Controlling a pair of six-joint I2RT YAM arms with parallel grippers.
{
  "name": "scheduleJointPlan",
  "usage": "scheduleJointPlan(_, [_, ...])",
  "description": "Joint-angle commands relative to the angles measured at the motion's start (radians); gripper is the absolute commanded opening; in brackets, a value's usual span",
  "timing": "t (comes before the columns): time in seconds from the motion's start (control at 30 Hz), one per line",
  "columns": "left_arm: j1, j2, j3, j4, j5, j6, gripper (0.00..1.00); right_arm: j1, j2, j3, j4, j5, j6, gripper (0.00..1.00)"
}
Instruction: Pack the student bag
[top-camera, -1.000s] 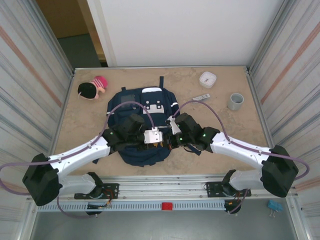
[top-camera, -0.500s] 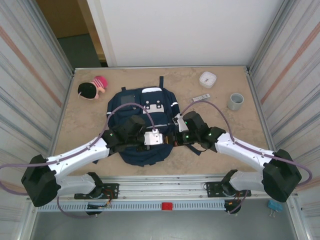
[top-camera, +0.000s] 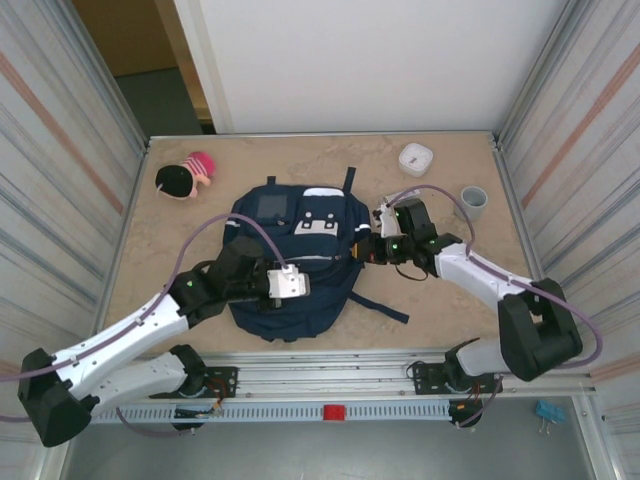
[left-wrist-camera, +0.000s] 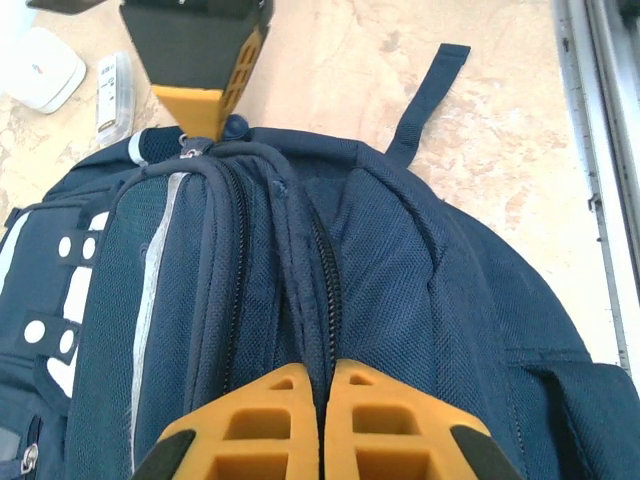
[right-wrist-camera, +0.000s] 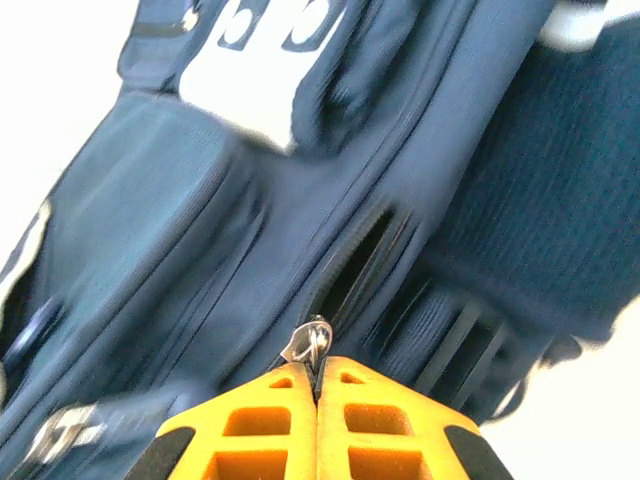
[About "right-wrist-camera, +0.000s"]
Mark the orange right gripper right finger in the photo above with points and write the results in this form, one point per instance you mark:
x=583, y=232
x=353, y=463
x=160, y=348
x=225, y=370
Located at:
x=385, y=425

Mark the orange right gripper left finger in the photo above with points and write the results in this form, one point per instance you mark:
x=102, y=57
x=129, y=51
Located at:
x=250, y=430

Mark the navy blue backpack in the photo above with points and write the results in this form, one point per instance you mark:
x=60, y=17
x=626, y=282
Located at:
x=450, y=150

